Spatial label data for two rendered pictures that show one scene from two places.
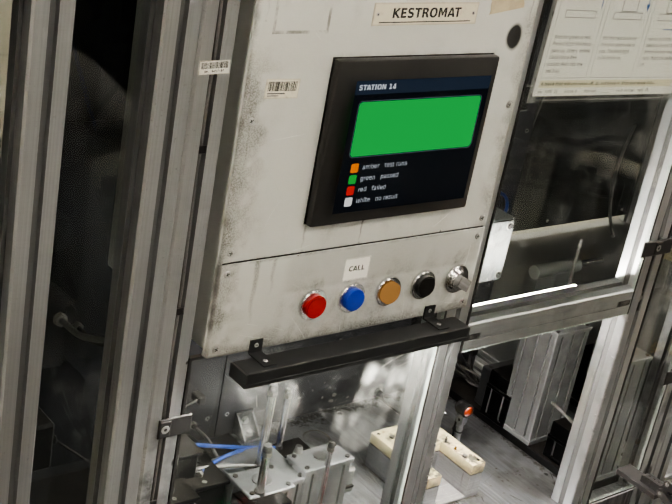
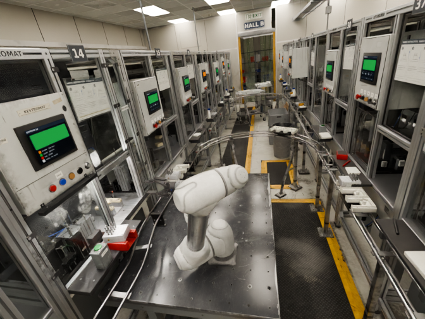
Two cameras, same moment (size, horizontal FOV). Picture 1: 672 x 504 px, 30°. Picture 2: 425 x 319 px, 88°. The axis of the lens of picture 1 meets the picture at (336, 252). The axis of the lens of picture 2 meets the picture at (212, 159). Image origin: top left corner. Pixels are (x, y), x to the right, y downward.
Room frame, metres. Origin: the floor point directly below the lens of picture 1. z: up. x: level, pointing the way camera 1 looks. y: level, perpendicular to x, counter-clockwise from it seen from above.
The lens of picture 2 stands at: (0.15, -0.10, 1.89)
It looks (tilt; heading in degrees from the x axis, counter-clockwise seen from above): 24 degrees down; 326
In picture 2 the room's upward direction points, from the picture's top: 8 degrees counter-clockwise
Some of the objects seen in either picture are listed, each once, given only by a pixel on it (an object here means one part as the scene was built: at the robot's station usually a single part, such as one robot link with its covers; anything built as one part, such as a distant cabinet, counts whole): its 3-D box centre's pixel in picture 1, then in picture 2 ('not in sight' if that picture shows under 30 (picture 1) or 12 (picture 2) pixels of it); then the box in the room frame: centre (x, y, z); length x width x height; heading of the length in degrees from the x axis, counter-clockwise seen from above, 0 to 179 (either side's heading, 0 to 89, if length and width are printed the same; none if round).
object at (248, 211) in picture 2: not in sight; (208, 218); (1.45, -0.86, 0.66); 1.50 x 1.06 x 0.04; 132
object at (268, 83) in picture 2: not in sight; (264, 96); (5.48, -6.20, 0.48); 0.84 x 0.58 x 0.97; 140
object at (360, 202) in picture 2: not in sight; (353, 197); (0.67, -1.65, 0.84); 0.37 x 0.14 x 0.10; 132
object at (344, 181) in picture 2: not in sight; (349, 179); (0.75, -1.74, 0.92); 0.13 x 0.10 x 0.09; 42
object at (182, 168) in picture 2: not in sight; (178, 175); (2.04, -0.93, 0.84); 0.36 x 0.14 x 0.10; 132
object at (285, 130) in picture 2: not in sight; (283, 131); (1.99, -2.60, 0.84); 0.37 x 0.14 x 0.10; 10
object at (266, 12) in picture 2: not in sight; (253, 20); (6.62, -7.07, 2.96); 1.23 x 0.08 x 0.68; 42
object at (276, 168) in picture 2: not in sight; (277, 172); (2.25, -2.81, 0.01); 1.00 x 0.55 x 0.01; 132
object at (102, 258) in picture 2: not in sight; (100, 255); (1.31, -0.05, 0.97); 0.08 x 0.08 x 0.12; 42
